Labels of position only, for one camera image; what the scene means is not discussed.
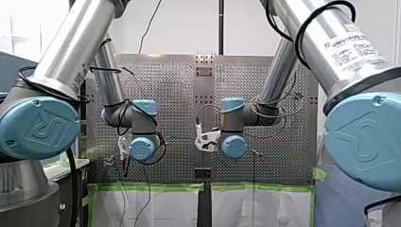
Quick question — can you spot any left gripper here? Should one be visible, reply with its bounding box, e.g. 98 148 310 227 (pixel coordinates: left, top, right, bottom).
122 157 132 178

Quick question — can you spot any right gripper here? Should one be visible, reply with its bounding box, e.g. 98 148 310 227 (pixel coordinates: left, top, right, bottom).
205 140 221 152

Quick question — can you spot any black upright pole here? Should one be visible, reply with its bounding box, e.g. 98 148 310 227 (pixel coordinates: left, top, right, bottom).
218 0 225 56

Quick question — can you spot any grey board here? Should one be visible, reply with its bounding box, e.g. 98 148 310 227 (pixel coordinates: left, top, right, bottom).
314 163 401 227

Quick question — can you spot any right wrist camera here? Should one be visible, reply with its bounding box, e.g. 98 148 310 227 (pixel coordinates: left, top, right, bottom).
194 123 222 153

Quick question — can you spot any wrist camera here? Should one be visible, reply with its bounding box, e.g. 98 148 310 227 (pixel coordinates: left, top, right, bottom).
117 134 131 162
194 123 222 153

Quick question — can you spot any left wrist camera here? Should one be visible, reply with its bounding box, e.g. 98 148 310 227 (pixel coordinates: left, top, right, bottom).
117 134 131 162

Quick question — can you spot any thin black hanging cable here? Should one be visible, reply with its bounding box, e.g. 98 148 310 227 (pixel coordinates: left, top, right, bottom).
137 0 164 55

